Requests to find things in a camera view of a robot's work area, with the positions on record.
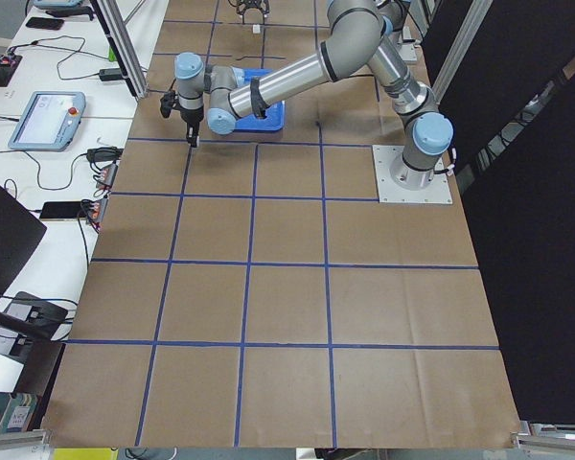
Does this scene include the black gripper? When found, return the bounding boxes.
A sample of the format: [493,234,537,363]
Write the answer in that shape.
[229,0,270,17]
[179,107,203,146]

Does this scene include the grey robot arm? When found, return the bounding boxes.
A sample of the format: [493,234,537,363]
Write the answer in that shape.
[160,1,454,191]

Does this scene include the blue plastic tray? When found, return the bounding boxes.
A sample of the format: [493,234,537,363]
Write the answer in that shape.
[207,67,285,135]

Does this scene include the black power adapter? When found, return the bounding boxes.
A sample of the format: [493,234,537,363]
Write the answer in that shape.
[98,68,124,81]

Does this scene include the teach pendant tablet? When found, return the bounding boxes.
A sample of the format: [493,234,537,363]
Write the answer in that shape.
[8,91,86,151]

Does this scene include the black smartphone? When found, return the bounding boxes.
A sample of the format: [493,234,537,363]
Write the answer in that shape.
[39,201,84,221]

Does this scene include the black monitor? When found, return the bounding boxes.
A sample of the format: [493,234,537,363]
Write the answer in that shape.
[0,186,46,294]

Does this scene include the black monitor stand base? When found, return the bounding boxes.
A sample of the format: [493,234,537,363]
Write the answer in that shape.
[0,291,69,340]

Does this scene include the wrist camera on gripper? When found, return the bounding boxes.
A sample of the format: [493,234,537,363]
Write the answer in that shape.
[160,90,177,119]

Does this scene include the aluminium frame post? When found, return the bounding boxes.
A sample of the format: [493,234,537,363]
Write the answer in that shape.
[90,0,148,100]

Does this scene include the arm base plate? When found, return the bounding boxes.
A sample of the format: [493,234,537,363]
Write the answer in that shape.
[372,145,453,206]

